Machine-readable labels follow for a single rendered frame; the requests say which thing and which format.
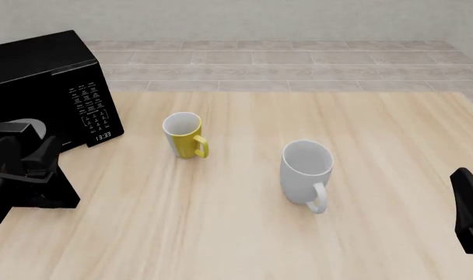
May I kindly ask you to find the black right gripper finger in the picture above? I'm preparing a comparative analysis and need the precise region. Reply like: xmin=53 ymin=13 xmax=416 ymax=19
xmin=450 ymin=166 xmax=473 ymax=233

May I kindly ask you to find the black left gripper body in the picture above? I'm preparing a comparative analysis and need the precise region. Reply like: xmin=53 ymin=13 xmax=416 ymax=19
xmin=0 ymin=170 xmax=55 ymax=189

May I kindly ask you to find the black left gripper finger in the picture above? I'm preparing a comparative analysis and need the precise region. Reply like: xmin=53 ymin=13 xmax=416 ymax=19
xmin=21 ymin=135 xmax=63 ymax=173
xmin=0 ymin=136 xmax=24 ymax=173

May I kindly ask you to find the black microwave door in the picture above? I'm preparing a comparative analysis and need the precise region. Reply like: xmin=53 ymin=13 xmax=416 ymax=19
xmin=0 ymin=121 xmax=82 ymax=210

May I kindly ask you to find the black microwave oven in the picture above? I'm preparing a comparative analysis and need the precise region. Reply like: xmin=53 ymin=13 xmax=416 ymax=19
xmin=0 ymin=30 xmax=125 ymax=153

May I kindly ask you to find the small grey rounded plate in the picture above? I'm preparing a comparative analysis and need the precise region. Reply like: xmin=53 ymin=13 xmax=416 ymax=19
xmin=11 ymin=118 xmax=47 ymax=138

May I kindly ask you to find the yellow and white mug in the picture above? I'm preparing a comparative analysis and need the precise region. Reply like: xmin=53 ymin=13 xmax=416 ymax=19
xmin=162 ymin=111 xmax=211 ymax=160

